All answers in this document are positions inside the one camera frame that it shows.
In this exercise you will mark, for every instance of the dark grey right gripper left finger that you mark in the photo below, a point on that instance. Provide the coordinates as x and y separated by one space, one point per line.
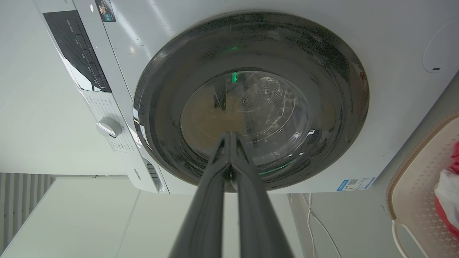
204 218

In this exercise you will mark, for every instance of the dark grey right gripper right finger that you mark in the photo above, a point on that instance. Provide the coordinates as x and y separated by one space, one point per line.
256 218

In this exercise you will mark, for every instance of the beige perforated laundry basket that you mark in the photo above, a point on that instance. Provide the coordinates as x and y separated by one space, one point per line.
416 193

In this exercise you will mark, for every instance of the blue energy label sticker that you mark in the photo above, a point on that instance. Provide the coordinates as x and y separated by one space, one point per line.
355 184

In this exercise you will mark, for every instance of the silver washing machine control knob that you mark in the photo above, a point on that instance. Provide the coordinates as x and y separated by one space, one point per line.
108 127

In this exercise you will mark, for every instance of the round dark washing machine door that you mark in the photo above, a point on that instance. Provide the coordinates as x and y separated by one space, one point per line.
322 89

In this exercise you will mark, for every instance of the white front-load washing machine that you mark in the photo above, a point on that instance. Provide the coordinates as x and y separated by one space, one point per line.
394 107

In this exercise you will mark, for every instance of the white slatted radiator panel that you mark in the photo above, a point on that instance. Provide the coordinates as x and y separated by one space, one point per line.
18 200

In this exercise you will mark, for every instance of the red and white garment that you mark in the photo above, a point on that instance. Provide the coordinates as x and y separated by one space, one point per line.
448 197

